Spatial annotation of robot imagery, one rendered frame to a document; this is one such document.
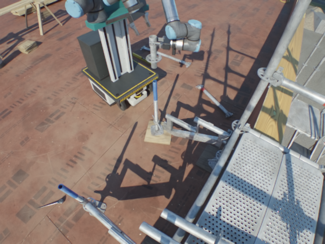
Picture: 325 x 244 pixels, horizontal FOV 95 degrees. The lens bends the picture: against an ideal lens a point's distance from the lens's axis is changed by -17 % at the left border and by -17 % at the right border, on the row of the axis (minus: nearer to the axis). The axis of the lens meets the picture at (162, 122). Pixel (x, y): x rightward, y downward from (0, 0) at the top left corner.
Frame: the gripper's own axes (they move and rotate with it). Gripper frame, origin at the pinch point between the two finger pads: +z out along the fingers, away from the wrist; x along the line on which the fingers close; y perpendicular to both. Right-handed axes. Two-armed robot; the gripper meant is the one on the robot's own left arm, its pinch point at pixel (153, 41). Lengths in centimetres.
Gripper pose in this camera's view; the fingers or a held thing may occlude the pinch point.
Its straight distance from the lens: 137.1
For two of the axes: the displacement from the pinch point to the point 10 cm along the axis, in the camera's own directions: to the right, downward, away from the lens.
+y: 0.0, -6.0, -8.0
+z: -9.8, -1.5, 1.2
